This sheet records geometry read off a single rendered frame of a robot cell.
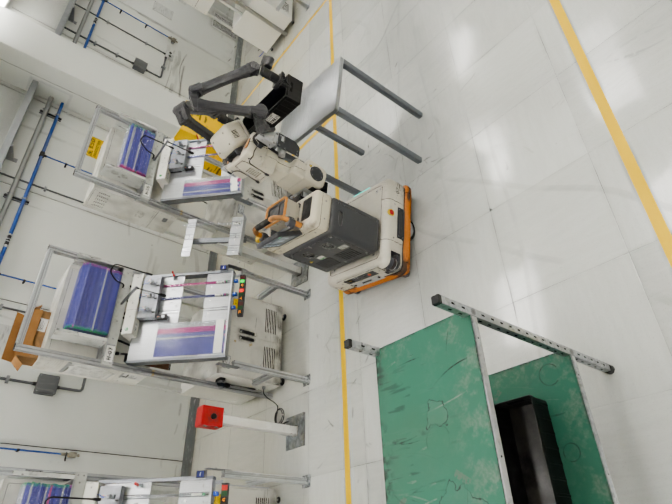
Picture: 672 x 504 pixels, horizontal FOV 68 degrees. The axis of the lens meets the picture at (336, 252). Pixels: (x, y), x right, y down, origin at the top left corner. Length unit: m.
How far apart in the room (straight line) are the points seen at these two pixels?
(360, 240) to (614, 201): 1.37
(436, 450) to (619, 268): 1.30
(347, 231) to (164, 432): 3.17
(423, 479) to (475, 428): 0.24
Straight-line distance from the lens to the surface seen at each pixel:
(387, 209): 3.29
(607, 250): 2.59
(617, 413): 2.41
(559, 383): 2.13
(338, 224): 2.98
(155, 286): 3.97
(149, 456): 5.35
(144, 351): 3.82
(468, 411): 1.58
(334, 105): 3.29
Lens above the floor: 2.19
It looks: 33 degrees down
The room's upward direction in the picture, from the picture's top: 68 degrees counter-clockwise
